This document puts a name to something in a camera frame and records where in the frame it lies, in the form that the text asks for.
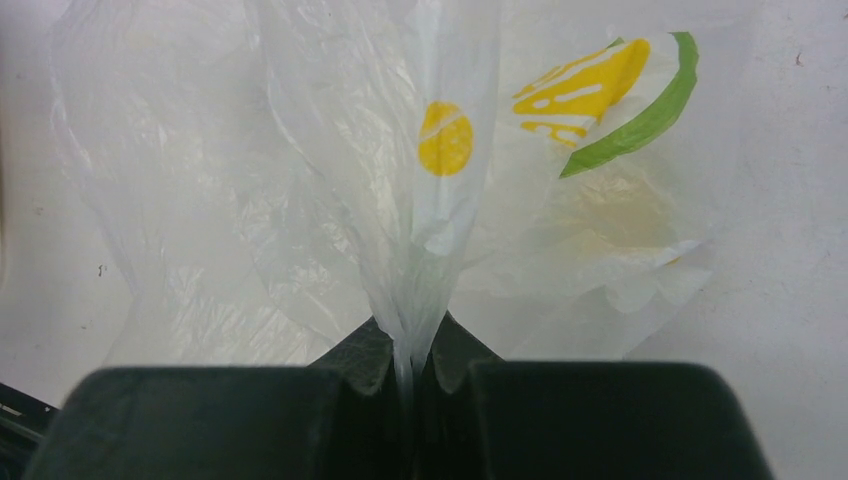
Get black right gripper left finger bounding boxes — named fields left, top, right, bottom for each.
left=25, top=320, right=406, bottom=479

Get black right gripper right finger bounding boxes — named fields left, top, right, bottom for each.
left=417, top=316, right=773, bottom=479

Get clear printed plastic bag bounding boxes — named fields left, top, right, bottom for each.
left=49, top=1, right=746, bottom=378

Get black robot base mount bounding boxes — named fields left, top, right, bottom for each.
left=1, top=384, right=59, bottom=480

